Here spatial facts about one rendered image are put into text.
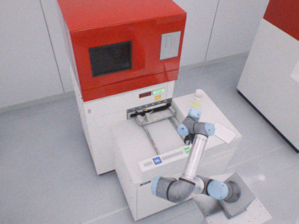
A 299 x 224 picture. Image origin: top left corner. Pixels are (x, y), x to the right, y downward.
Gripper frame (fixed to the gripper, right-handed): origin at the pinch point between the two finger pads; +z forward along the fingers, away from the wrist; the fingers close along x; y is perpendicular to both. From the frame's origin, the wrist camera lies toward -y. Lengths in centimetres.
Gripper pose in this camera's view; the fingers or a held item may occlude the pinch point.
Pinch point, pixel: (188, 145)
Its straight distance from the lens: 185.0
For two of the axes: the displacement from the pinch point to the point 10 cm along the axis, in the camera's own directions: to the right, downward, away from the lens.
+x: -9.5, 2.1, -2.3
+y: -3.1, -7.2, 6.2
